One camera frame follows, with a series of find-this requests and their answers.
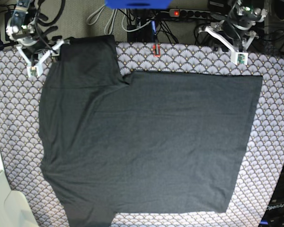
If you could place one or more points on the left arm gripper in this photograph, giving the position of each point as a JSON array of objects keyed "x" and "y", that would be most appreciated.
[{"x": 233, "y": 30}]

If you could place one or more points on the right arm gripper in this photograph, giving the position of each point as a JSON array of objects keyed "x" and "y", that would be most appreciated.
[{"x": 34, "y": 45}]

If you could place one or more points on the dark grey T-shirt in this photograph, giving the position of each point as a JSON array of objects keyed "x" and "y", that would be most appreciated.
[{"x": 143, "y": 143}]

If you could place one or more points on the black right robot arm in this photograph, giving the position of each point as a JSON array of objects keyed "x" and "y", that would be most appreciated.
[{"x": 27, "y": 11}]

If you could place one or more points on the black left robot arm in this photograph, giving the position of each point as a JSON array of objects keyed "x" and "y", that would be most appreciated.
[{"x": 218, "y": 44}]

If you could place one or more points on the red and black table clamp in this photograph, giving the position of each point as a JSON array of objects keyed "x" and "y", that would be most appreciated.
[{"x": 156, "y": 50}]

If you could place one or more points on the white plastic bin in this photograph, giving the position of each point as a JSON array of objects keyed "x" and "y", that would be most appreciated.
[{"x": 14, "y": 208}]

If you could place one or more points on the black OpenArm base box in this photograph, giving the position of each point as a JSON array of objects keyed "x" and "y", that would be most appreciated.
[{"x": 274, "y": 215}]

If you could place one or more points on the black power strip red switch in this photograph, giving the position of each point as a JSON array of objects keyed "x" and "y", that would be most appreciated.
[{"x": 189, "y": 14}]

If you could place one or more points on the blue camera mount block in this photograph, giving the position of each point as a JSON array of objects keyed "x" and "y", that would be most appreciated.
[{"x": 138, "y": 4}]

